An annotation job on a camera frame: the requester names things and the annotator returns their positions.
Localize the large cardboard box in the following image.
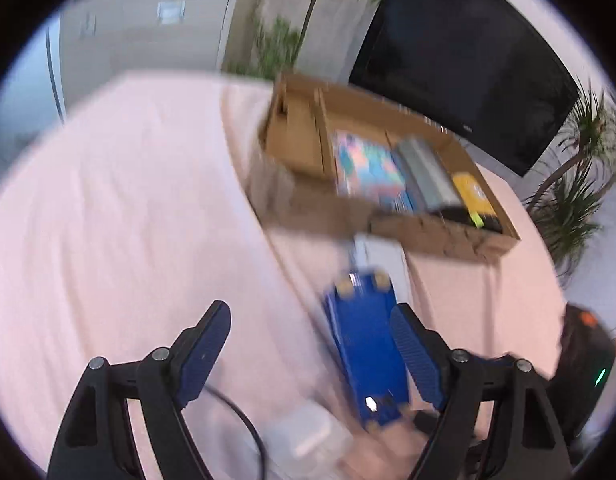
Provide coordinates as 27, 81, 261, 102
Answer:
248, 80, 522, 264

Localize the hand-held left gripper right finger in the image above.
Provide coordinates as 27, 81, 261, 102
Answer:
389, 302, 574, 480

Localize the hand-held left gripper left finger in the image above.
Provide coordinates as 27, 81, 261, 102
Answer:
46, 300, 233, 480

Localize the yellow packet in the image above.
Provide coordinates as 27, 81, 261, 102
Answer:
450, 172, 505, 234

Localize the clear plastic box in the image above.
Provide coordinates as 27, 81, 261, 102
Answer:
267, 402, 355, 472

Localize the silver metal tin canister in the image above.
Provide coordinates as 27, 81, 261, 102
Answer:
393, 137, 465, 212

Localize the black flat screen television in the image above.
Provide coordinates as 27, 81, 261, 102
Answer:
348, 0, 582, 179

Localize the tall leafy potted plant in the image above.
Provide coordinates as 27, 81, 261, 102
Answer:
227, 0, 399, 80

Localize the flat cardboard tray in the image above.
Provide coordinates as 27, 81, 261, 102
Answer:
259, 72, 339, 186

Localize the colourful printed toy box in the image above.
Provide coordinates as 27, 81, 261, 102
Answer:
333, 130, 415, 212

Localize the spiky palm potted plant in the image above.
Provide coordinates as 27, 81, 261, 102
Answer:
525, 76, 616, 281

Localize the grey metal cabinet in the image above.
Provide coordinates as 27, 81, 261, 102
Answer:
59, 0, 245, 75

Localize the blue plastic case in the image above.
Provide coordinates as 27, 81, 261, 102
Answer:
322, 269, 415, 432

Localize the black cable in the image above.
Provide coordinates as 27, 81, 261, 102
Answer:
207, 386, 269, 480

